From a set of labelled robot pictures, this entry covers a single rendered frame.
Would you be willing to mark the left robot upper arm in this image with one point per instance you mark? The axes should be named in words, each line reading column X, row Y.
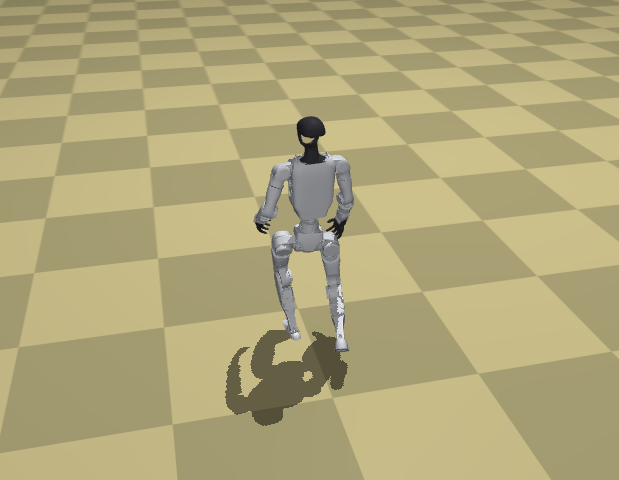
column 279, row 174

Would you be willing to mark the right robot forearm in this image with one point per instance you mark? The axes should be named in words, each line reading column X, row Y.
column 343, row 212

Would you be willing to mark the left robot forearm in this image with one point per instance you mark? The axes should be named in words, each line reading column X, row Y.
column 260, row 219

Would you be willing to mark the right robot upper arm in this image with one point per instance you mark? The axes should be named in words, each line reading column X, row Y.
column 344, row 180

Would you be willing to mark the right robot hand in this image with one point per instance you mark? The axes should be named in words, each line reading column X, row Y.
column 338, row 227

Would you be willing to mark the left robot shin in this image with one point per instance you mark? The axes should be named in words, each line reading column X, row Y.
column 286, row 298

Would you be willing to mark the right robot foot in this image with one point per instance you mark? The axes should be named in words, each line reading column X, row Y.
column 341, row 345

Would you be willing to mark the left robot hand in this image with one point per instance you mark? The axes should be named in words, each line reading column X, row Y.
column 259, row 226

